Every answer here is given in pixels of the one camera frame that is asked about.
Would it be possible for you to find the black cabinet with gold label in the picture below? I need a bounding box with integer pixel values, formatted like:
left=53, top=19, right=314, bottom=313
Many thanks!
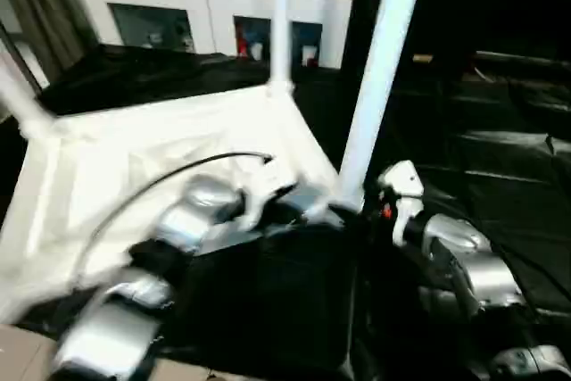
left=341, top=0, right=571, bottom=70

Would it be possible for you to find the white plastic table top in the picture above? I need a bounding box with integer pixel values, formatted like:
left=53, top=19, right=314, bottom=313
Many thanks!
left=0, top=79, right=344, bottom=324

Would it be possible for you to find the black work mat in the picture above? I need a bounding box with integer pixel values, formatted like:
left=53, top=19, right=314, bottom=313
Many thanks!
left=0, top=41, right=571, bottom=381

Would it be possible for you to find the grey curtain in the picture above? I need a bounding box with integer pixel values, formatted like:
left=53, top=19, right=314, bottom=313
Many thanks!
left=0, top=0, right=97, bottom=83

